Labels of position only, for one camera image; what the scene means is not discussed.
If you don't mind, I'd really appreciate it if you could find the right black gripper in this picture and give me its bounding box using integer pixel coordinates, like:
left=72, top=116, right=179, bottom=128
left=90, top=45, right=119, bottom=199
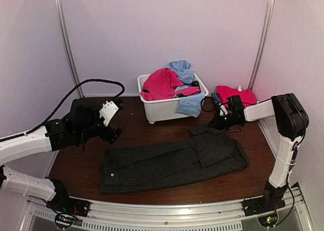
left=209, top=113, right=239, bottom=131

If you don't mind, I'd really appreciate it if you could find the red t-shirt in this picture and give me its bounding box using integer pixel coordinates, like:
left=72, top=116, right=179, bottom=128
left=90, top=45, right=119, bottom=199
left=216, top=85, right=259, bottom=109

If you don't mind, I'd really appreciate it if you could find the black striped shirt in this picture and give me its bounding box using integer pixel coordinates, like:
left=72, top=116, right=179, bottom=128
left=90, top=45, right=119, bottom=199
left=99, top=125, right=250, bottom=194

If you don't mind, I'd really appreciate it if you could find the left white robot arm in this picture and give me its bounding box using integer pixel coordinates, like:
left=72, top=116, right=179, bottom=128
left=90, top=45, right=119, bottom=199
left=1, top=98, right=124, bottom=213

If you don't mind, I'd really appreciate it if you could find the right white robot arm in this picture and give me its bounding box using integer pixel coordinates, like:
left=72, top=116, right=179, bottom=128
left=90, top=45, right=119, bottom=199
left=209, top=93, right=309, bottom=212

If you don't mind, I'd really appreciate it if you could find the white plastic laundry bin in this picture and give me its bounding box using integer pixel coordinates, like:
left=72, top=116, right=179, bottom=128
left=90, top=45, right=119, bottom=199
left=137, top=72, right=209, bottom=124

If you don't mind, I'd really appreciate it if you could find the folded blue checkered shirt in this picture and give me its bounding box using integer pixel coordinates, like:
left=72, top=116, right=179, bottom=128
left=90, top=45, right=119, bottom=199
left=211, top=93, right=227, bottom=110

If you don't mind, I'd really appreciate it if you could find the light blue shirt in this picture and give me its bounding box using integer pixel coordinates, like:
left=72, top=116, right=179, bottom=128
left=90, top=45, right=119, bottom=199
left=165, top=60, right=205, bottom=117

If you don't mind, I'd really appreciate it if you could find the pink garment in bin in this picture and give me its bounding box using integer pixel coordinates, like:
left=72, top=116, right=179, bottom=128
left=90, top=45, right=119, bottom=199
left=140, top=68, right=201, bottom=101

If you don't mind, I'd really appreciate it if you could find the left circuit board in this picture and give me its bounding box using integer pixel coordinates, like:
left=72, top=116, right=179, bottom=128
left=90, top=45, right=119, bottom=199
left=54, top=213, right=78, bottom=229

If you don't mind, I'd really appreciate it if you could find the circuit board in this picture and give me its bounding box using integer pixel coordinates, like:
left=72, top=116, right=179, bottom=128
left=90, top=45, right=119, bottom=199
left=257, top=212, right=278, bottom=228
left=54, top=213, right=78, bottom=229

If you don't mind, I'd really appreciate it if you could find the right circuit board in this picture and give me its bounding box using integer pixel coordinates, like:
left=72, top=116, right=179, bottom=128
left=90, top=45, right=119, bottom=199
left=257, top=212, right=278, bottom=228

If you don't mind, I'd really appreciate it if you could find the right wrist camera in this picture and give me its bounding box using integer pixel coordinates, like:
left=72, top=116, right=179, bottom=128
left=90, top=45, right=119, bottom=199
left=219, top=104, right=228, bottom=116

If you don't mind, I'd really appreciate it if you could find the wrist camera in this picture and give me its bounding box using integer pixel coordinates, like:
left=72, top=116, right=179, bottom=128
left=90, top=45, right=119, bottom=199
left=99, top=98, right=124, bottom=126
left=219, top=104, right=228, bottom=116

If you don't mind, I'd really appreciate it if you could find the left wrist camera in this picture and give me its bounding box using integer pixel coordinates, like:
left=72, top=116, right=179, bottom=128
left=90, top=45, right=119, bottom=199
left=99, top=98, right=124, bottom=126

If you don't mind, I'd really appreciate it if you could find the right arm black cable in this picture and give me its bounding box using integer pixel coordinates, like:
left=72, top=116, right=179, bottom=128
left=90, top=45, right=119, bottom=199
left=200, top=97, right=244, bottom=134

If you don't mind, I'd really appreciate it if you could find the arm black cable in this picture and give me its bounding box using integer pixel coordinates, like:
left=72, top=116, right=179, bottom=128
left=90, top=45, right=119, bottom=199
left=200, top=97, right=244, bottom=134
left=0, top=78, right=126, bottom=141

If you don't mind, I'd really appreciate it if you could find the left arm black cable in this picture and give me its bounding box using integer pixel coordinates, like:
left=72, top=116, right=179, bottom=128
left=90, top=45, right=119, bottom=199
left=0, top=78, right=126, bottom=141

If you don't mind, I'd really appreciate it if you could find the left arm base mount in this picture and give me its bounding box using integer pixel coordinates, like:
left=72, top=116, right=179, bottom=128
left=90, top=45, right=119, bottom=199
left=46, top=197, right=90, bottom=217

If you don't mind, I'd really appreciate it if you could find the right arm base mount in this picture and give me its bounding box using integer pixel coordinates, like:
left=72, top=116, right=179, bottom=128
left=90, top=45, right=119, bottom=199
left=241, top=196, right=286, bottom=216

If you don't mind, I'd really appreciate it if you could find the front aluminium rail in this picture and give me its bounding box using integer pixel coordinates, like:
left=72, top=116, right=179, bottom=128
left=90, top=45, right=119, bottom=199
left=25, top=190, right=308, bottom=231

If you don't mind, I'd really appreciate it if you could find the right aluminium frame post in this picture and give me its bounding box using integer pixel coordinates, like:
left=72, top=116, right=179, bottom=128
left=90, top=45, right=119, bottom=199
left=248, top=0, right=275, bottom=90

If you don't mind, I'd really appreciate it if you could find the aluminium frame post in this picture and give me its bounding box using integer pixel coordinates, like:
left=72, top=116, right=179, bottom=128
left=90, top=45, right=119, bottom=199
left=248, top=0, right=275, bottom=90
left=54, top=0, right=80, bottom=86

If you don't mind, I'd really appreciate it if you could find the left aluminium frame post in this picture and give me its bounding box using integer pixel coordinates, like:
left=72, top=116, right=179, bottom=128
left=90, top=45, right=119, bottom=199
left=54, top=0, right=80, bottom=86

